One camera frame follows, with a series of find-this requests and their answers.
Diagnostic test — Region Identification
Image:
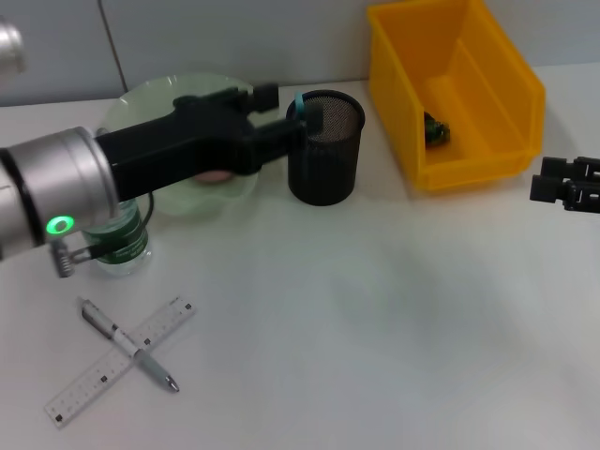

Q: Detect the black mesh pen holder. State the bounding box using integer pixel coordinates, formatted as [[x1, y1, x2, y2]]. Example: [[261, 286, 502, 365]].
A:
[[286, 88, 367, 205]]

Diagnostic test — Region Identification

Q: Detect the green glass fruit plate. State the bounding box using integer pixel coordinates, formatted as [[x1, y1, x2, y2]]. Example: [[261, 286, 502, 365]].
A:
[[100, 72, 282, 219]]

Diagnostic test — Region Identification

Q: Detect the clear plastic ruler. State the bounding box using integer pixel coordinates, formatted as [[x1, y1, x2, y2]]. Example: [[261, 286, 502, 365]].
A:
[[44, 292, 197, 428]]

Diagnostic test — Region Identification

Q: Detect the grey white ballpoint pen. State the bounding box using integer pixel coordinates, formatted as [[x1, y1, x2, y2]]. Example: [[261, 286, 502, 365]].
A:
[[76, 295, 181, 394]]

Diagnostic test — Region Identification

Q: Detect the pink toy peach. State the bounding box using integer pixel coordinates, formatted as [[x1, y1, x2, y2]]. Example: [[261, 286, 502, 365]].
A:
[[194, 171, 235, 185]]

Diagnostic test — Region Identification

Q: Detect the green plastic wrapper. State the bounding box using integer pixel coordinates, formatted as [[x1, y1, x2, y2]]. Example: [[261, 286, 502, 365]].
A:
[[424, 111, 452, 147]]

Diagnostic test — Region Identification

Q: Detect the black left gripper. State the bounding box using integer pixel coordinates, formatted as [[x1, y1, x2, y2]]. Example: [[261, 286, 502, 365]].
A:
[[96, 82, 309, 203]]

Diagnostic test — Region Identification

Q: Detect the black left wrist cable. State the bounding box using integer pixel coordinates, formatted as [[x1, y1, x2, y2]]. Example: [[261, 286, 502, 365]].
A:
[[49, 191, 156, 278]]

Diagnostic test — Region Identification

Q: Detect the yellow plastic bin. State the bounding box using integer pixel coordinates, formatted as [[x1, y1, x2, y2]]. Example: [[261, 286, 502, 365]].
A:
[[367, 0, 548, 192]]

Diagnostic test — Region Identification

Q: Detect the clear green-label water bottle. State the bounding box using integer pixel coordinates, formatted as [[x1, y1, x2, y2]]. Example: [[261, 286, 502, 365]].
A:
[[82, 196, 154, 278]]

